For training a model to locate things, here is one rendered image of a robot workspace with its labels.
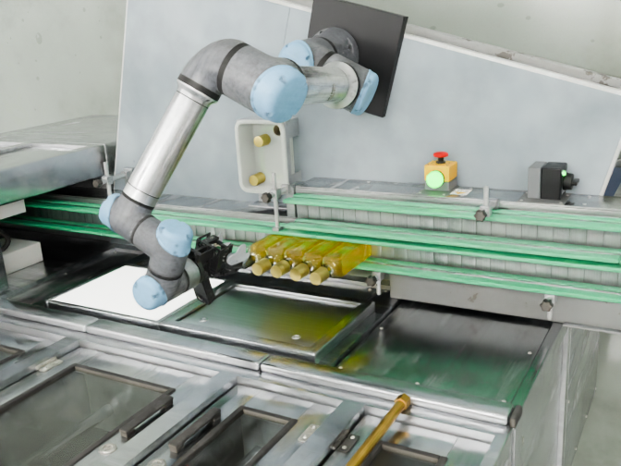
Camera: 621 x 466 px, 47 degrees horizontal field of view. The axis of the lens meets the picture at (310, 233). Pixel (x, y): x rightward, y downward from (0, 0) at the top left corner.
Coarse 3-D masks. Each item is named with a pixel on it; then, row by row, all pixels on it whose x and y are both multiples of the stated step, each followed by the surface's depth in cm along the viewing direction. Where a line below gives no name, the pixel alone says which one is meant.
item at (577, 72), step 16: (288, 0) 265; (304, 0) 262; (416, 32) 245; (432, 32) 243; (480, 48) 237; (496, 48) 234; (528, 64) 231; (544, 64) 228; (560, 64) 226; (592, 80) 223; (608, 80) 221
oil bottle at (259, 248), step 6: (270, 234) 205; (258, 240) 200; (264, 240) 199; (270, 240) 199; (276, 240) 199; (252, 246) 195; (258, 246) 195; (264, 246) 194; (252, 252) 194; (258, 252) 193; (264, 252) 194; (258, 258) 193; (252, 264) 195
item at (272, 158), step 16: (240, 128) 216; (256, 128) 220; (272, 128) 217; (240, 144) 217; (272, 144) 219; (240, 160) 218; (256, 160) 224; (272, 160) 221; (240, 176) 219; (256, 192) 218
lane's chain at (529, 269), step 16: (32, 208) 265; (240, 240) 222; (256, 240) 219; (384, 256) 198; (400, 256) 196; (416, 256) 194; (432, 256) 191; (448, 256) 189; (464, 256) 187; (496, 272) 184; (512, 272) 182; (528, 272) 180; (544, 272) 178; (560, 272) 176; (576, 272) 174; (592, 272) 172; (608, 272) 170
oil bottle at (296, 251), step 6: (300, 240) 198; (306, 240) 197; (312, 240) 197; (318, 240) 197; (294, 246) 193; (300, 246) 192; (306, 246) 192; (312, 246) 193; (288, 252) 189; (294, 252) 188; (300, 252) 188; (294, 258) 188; (300, 258) 188; (294, 264) 188
